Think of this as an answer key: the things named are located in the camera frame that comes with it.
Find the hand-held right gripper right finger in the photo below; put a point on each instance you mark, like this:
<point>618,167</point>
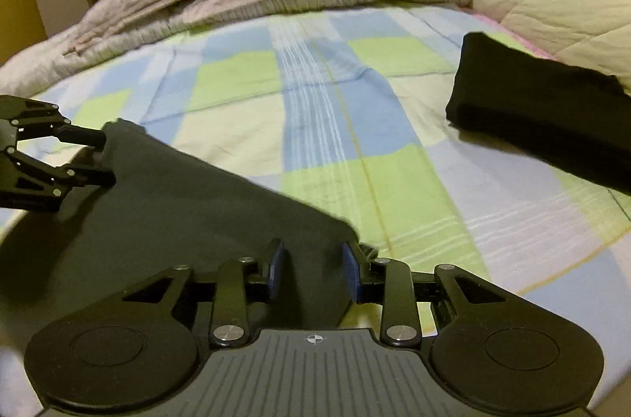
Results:
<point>351,273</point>

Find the black folded garment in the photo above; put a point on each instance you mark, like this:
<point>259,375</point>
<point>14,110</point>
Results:
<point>537,111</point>

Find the dark grey pants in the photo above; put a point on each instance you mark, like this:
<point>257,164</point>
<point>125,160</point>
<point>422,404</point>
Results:
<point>172,210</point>

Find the grey striped quilt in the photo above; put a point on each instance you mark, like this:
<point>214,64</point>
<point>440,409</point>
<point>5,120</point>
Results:
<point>236,10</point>

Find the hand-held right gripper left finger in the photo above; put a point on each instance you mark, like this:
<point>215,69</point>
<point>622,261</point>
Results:
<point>277,270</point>

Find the checkered bed sheet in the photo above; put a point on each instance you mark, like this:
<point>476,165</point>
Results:
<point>345,101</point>

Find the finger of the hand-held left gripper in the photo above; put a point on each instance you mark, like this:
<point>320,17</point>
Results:
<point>44,180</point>
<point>49,117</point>

